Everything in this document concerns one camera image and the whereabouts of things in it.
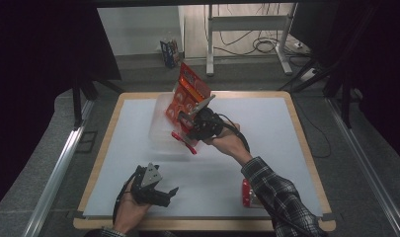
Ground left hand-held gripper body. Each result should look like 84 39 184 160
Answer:
130 162 173 208

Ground white metal stand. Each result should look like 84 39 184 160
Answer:
204 3 299 77

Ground red and clear snack packet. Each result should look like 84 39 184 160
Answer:
241 178 265 209

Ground black floor cables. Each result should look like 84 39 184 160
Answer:
216 3 289 57

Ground white power strip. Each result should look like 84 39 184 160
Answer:
299 67 318 82

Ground clear plastic container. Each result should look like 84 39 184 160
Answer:
147 92 197 156

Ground hand-held gripper cable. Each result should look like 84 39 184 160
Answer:
216 113 252 154
112 170 138 225

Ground wooden table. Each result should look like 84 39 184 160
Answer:
72 91 337 232

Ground right hand-held gripper cable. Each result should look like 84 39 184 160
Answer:
216 113 252 154

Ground aluminium rail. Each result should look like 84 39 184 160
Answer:
325 97 400 237
22 98 97 237

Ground person's left hand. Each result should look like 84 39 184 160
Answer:
113 182 153 235

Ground person's right hand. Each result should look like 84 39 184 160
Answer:
201 120 252 167

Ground dark curtain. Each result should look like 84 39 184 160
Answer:
0 0 122 213
319 0 400 162

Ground black stand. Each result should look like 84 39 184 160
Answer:
70 77 125 130

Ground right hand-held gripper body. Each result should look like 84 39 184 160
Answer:
187 94 225 141

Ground left hand-held gripper cable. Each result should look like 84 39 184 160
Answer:
112 170 138 225

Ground thin black floor cable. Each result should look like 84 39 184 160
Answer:
294 98 333 159

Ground black tripod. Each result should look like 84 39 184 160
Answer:
277 55 354 130

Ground large red snack bag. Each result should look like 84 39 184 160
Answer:
164 61 212 156

